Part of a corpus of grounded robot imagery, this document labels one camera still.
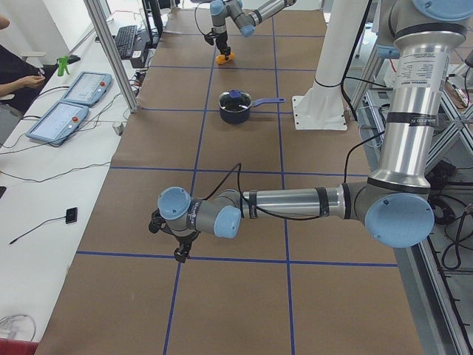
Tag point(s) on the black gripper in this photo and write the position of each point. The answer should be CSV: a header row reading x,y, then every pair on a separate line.
x,y
222,41
182,243

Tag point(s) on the yellow corn cob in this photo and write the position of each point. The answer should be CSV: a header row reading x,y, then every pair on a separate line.
x,y
224,59

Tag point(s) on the glass pot lid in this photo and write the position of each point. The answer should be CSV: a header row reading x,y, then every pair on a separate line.
x,y
234,100

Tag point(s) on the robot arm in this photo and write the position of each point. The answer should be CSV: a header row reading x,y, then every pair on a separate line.
x,y
245,22
392,204

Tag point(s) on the person's hand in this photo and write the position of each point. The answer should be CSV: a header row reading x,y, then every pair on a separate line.
x,y
33,81

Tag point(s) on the blue saucepan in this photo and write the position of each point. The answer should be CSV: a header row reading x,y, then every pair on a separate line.
x,y
241,117

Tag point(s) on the black keyboard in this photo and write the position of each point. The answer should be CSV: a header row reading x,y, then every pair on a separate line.
x,y
125,40

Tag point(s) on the small black square pad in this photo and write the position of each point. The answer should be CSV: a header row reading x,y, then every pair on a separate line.
x,y
71,215

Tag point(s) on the upper teach pendant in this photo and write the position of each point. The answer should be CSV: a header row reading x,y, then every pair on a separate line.
x,y
88,88

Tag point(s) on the teach pendant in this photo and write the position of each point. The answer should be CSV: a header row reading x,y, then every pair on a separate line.
x,y
88,88
58,123

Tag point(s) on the green clamp tool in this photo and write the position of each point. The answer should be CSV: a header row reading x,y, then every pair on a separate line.
x,y
62,63

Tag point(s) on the lower teach pendant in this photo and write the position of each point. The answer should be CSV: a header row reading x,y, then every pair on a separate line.
x,y
58,123

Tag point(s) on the aluminium frame post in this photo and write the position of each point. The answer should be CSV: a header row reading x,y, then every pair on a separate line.
x,y
98,19

